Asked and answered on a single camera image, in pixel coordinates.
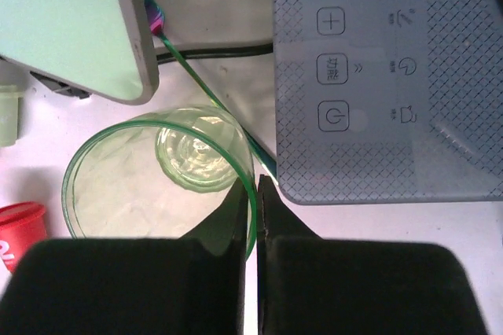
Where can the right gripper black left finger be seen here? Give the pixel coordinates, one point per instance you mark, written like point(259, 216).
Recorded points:
point(190, 285)

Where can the mint green cutting board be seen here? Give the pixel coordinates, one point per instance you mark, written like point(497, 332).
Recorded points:
point(104, 47)

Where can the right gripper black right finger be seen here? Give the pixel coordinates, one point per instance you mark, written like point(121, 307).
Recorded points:
point(311, 285)

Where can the green coffee capsule near stand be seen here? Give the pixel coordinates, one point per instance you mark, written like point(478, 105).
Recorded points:
point(9, 106)

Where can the green iridescent stirring spoon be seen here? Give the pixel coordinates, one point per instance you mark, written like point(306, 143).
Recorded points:
point(156, 27)

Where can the grey induction cooker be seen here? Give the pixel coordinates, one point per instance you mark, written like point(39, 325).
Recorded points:
point(388, 101)

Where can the red coffee capsule top left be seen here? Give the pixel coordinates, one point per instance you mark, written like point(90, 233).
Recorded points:
point(22, 225)

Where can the green glass cup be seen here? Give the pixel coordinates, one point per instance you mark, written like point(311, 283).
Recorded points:
point(162, 175)

